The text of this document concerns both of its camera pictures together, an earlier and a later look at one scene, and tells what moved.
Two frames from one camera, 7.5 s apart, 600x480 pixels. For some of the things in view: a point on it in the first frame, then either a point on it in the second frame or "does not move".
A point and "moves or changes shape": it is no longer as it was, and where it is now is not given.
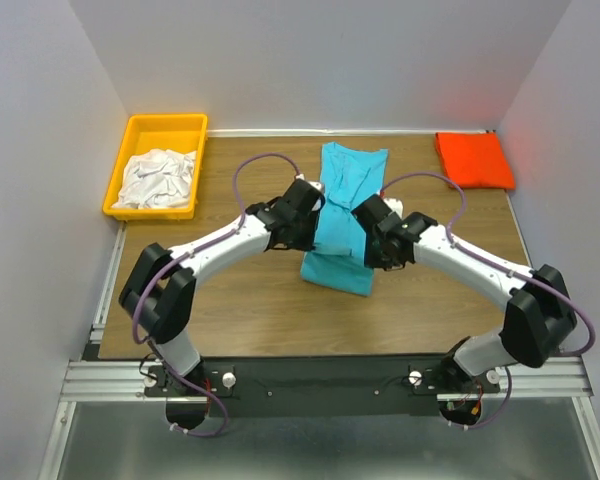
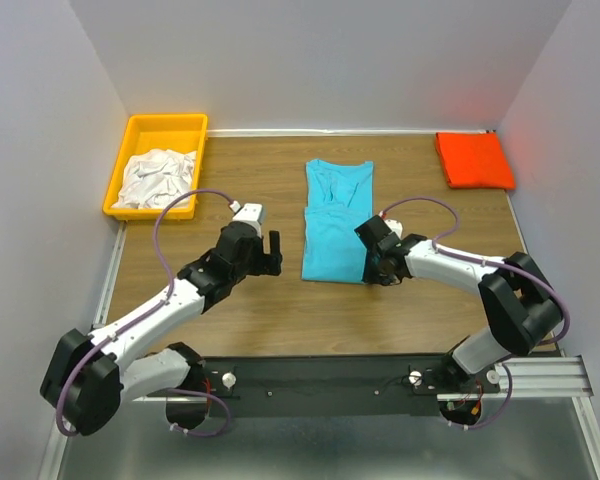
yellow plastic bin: [179, 133] does not move
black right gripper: [372, 261] to [371, 276]
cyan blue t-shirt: [351, 176] moves or changes shape
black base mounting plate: [322, 385] does not move
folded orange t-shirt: [475, 160] does not move
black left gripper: [308, 243] to [267, 263]
